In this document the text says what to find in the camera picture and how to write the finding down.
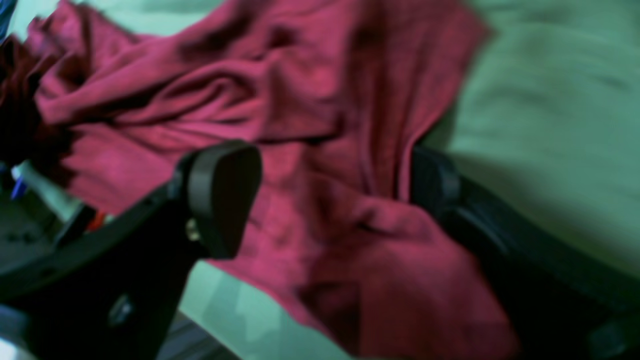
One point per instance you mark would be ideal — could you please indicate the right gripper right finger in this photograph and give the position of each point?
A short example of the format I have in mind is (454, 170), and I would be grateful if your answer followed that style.
(563, 304)

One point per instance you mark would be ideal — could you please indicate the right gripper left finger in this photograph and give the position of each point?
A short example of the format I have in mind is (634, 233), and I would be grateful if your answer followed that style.
(112, 293)

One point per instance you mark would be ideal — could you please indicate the red long-sleeve T-shirt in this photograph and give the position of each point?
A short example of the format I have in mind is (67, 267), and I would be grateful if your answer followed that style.
(335, 94)

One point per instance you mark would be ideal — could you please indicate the top centre blue clamp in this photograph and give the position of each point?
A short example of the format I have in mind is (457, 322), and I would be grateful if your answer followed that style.
(61, 217)

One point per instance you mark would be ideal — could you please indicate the green table cloth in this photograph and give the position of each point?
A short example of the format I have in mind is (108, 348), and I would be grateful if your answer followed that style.
(546, 118)

